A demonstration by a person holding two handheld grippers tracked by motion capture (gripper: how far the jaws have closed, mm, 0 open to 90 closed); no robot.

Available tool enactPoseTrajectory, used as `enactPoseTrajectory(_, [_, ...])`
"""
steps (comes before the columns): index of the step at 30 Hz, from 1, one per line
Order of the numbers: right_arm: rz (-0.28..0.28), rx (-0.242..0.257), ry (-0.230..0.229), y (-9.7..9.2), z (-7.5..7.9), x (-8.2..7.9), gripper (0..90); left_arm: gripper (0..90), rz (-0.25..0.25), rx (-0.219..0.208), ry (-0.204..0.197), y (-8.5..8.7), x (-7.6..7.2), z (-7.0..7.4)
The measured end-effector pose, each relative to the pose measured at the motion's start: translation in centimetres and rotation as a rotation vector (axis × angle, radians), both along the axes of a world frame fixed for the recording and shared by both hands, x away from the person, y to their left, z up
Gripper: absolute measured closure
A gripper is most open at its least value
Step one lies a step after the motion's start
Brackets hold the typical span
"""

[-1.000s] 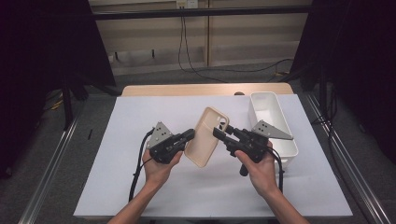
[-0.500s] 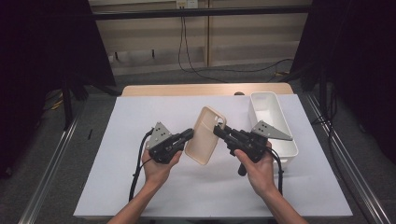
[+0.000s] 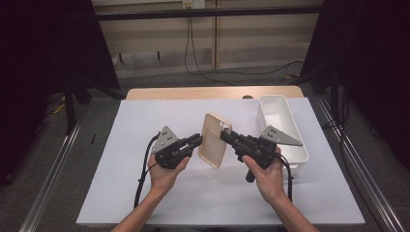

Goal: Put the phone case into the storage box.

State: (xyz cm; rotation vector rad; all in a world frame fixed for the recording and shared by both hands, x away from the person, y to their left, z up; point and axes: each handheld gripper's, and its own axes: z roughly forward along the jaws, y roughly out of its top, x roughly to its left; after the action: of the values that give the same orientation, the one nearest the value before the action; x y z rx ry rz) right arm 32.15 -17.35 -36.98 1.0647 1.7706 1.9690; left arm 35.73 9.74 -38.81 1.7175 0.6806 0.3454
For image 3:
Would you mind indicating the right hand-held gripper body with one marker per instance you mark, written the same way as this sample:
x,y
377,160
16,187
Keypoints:
x,y
261,150

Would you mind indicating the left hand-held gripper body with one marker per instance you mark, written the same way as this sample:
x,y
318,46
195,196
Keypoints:
x,y
167,148

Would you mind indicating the beige phone case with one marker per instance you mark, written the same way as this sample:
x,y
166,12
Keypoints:
x,y
212,141

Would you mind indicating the person's left hand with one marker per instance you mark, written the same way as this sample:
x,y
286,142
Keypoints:
x,y
162,179

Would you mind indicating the person's right hand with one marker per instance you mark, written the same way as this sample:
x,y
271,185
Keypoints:
x,y
270,182

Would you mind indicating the white rectangular plastic bin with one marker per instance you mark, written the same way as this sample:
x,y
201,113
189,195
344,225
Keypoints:
x,y
277,112

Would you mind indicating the light wooden table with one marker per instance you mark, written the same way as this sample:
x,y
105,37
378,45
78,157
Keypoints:
x,y
193,92

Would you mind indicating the white table mat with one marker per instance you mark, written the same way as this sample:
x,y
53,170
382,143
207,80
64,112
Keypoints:
x,y
209,199

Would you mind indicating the small black floor stick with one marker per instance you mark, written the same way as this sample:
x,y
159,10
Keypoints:
x,y
93,139

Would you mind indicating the black metal stand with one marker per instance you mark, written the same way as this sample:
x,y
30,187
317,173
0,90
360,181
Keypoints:
x,y
69,109

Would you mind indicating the black horizontal metal bar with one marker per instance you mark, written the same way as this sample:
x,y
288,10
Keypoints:
x,y
193,13

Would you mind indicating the black curtain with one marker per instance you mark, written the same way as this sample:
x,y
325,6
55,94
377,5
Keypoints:
x,y
370,64
48,64

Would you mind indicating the white wall power outlet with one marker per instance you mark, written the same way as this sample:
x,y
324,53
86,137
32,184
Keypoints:
x,y
193,3

